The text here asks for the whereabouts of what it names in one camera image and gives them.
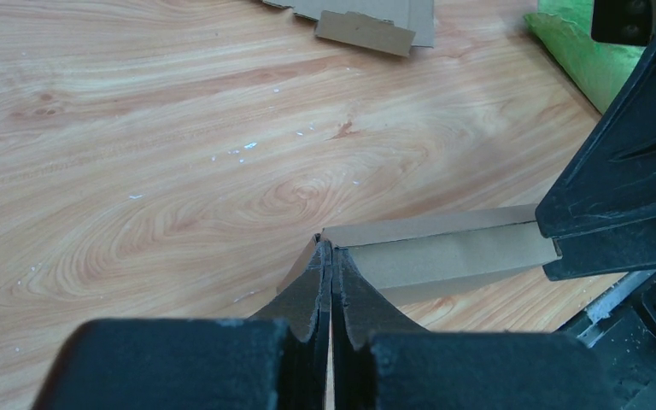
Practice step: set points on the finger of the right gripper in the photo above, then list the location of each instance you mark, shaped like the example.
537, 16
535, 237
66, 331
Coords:
626, 248
611, 180

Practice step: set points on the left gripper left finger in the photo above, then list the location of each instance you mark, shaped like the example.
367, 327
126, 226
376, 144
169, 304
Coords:
274, 359

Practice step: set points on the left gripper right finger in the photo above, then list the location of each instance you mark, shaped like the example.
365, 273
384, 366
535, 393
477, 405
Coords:
385, 360

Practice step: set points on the cardboard box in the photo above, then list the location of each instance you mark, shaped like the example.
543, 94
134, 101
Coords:
390, 27
418, 259

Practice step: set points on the green napa cabbage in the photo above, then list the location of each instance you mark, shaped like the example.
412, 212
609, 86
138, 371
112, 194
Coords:
599, 70

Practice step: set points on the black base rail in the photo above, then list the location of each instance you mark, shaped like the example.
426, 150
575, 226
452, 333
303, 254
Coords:
620, 327

